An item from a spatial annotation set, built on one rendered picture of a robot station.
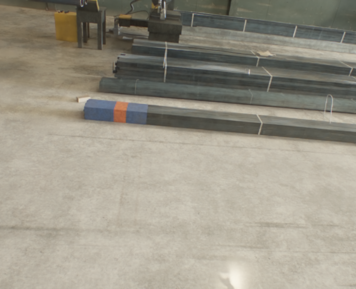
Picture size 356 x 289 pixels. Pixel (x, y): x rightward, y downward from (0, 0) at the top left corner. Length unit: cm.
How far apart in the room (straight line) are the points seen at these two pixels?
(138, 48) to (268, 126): 248
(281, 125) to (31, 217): 284
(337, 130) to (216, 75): 181
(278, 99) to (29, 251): 378
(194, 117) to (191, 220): 154
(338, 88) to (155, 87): 286
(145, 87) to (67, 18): 341
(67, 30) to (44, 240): 569
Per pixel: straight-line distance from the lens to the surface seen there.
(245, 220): 249
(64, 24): 734
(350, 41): 1135
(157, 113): 352
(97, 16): 664
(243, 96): 455
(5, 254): 225
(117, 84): 436
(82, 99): 414
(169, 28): 668
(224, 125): 365
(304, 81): 506
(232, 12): 1122
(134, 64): 449
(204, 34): 935
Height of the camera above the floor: 164
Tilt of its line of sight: 30 degrees down
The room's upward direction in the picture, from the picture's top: 7 degrees clockwise
